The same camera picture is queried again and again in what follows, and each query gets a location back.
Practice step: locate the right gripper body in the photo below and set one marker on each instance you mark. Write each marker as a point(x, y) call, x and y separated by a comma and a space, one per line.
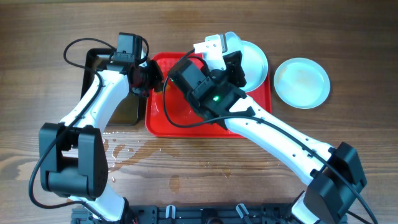
point(232, 74)

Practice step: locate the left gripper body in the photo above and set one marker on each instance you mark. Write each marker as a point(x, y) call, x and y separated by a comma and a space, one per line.
point(149, 76)

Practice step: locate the white plate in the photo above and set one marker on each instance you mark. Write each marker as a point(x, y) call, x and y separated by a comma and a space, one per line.
point(233, 43)
point(255, 66)
point(302, 83)

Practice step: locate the orange green sponge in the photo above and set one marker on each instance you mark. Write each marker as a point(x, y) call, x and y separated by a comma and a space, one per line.
point(164, 87)

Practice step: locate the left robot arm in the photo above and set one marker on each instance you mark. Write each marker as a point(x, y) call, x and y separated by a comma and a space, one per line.
point(72, 161)

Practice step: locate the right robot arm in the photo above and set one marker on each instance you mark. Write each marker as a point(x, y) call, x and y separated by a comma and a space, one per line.
point(334, 176)

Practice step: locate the black water tray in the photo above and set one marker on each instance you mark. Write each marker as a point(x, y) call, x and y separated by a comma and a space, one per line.
point(131, 110)

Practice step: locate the red plastic tray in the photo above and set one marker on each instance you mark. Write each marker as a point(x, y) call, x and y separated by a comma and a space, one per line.
point(180, 112)

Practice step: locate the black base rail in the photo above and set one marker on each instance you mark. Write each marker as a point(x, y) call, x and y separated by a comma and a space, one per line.
point(268, 213)

